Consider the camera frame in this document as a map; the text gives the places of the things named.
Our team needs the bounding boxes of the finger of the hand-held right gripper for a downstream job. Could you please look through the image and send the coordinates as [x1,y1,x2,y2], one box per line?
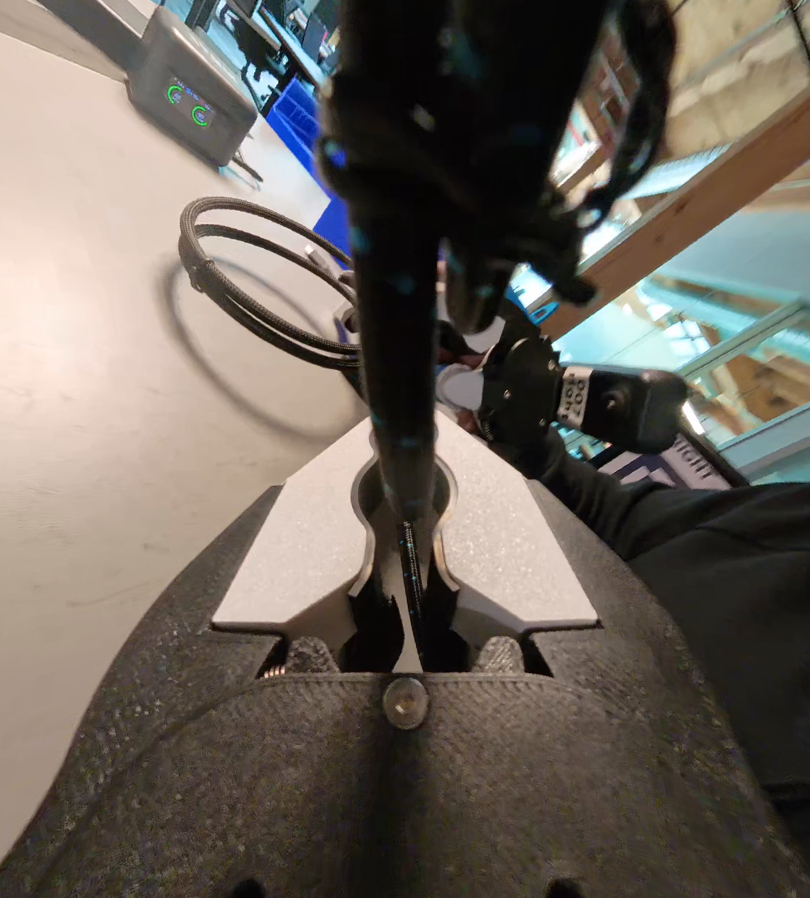
[455,314,512,353]
[437,365,491,413]

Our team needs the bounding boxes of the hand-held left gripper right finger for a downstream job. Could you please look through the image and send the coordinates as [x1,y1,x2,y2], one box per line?
[420,413,601,671]

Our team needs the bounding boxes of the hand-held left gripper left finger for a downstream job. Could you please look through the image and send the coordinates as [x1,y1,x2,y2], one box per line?
[212,415,406,671]

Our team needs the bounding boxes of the person's right forearm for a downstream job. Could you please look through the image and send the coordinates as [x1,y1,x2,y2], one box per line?
[492,420,665,562]

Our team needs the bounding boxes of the navy white printed sign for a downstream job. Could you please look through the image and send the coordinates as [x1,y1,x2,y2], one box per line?
[591,449,750,492]

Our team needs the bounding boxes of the person's black clothing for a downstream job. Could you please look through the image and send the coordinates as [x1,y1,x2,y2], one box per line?
[622,480,810,898]

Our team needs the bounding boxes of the grey portable power station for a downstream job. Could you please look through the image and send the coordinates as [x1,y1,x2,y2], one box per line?
[127,7,258,169]

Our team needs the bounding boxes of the grey braided cable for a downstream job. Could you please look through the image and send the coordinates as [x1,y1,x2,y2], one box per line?
[179,196,367,373]

